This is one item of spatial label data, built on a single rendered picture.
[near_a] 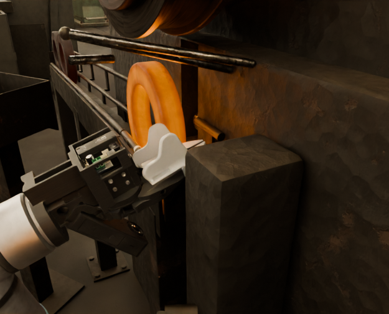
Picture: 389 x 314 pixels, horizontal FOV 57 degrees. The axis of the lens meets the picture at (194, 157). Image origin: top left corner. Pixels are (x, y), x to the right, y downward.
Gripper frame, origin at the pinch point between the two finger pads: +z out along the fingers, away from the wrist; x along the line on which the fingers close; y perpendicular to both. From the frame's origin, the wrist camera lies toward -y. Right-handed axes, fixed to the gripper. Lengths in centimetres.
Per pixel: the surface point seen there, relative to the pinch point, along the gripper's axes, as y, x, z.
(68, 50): -2, 95, -2
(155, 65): 9.0, 10.9, 1.7
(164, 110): 5.2, 4.5, -1.1
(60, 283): -65, 65, -42
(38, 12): -7, 301, 7
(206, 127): 0.1, 4.3, 3.8
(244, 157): 5.2, -12.4, 0.1
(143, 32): 15.3, 4.5, -0.1
